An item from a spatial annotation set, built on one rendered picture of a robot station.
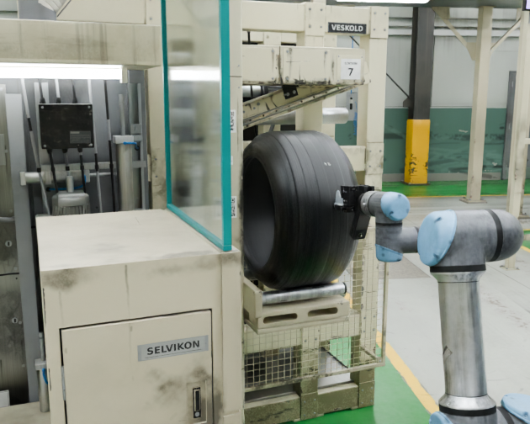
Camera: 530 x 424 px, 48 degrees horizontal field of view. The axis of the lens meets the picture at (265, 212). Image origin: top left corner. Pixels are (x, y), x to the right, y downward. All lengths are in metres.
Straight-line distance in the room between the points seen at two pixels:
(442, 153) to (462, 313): 10.84
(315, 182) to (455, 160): 10.34
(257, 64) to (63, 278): 1.35
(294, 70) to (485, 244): 1.28
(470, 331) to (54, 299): 0.84
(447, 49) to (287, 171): 10.33
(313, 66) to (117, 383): 1.53
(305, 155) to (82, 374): 1.08
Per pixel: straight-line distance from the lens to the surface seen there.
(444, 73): 12.12
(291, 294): 2.11
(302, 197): 1.91
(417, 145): 11.34
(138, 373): 1.29
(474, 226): 1.31
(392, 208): 1.64
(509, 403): 1.41
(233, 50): 2.01
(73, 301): 1.22
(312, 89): 2.55
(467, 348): 1.32
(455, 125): 12.16
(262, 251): 2.40
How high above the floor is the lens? 1.59
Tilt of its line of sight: 11 degrees down
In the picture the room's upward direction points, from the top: straight up
